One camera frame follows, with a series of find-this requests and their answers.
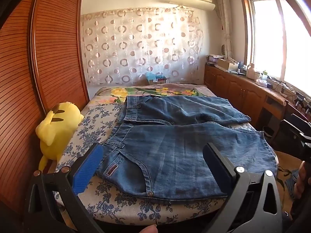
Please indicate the blue floral bed sheet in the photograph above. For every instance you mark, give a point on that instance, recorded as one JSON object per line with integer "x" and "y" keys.
{"x": 104, "y": 201}

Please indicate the cardboard box with blue cloth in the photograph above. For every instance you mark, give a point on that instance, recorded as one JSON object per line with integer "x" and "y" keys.
{"x": 157, "y": 78}

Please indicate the cardboard box on cabinet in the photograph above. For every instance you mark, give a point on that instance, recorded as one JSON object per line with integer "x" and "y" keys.
{"x": 227, "y": 65}

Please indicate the colourful floral blanket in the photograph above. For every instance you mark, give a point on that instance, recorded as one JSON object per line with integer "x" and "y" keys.
{"x": 110, "y": 95}

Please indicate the white plastic jug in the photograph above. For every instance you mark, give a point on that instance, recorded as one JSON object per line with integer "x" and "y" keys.
{"x": 250, "y": 74}

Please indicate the blue denim jeans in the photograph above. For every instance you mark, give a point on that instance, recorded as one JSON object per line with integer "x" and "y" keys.
{"x": 155, "y": 149}

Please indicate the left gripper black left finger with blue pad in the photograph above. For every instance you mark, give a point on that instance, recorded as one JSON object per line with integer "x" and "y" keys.
{"x": 43, "y": 214}

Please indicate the yellow plush toy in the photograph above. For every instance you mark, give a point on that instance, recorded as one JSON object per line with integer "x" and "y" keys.
{"x": 56, "y": 130}

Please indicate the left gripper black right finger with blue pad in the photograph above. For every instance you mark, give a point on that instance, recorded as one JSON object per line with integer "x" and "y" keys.
{"x": 252, "y": 203}

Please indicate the wooden louvered wardrobe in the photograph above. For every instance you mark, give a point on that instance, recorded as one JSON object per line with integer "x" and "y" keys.
{"x": 41, "y": 66}

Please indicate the white circle-pattern curtain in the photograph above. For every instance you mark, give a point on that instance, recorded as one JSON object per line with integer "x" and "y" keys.
{"x": 120, "y": 46}

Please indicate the window with wooden frame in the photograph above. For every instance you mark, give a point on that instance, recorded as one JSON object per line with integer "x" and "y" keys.
{"x": 278, "y": 44}

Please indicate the person's right hand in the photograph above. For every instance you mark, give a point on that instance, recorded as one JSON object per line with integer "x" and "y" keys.
{"x": 303, "y": 178}

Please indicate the long wooden cabinet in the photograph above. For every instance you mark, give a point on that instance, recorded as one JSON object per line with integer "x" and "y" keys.
{"x": 259, "y": 103}

